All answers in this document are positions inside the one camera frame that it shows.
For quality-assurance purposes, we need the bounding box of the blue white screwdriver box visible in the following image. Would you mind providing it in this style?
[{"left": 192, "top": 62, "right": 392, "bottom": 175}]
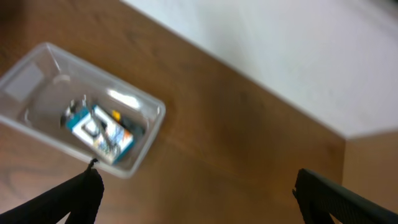
[{"left": 60, "top": 105, "right": 136, "bottom": 165}]

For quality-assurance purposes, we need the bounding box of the clear plastic container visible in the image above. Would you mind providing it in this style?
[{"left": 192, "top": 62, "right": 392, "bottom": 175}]
[{"left": 1, "top": 43, "right": 166, "bottom": 179}]

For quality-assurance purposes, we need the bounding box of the small steel claw hammer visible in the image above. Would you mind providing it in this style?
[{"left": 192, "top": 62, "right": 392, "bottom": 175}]
[{"left": 60, "top": 95, "right": 90, "bottom": 130}]

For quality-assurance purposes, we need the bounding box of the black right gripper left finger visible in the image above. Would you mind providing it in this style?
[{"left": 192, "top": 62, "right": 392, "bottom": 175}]
[{"left": 1, "top": 159, "right": 104, "bottom": 223}]

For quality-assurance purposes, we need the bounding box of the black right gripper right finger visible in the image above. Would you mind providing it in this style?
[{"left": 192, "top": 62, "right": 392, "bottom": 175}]
[{"left": 293, "top": 169, "right": 397, "bottom": 224}]

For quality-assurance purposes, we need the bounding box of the black yellow screwdriver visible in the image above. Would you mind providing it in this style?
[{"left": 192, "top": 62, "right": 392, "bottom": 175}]
[{"left": 111, "top": 110, "right": 145, "bottom": 136}]

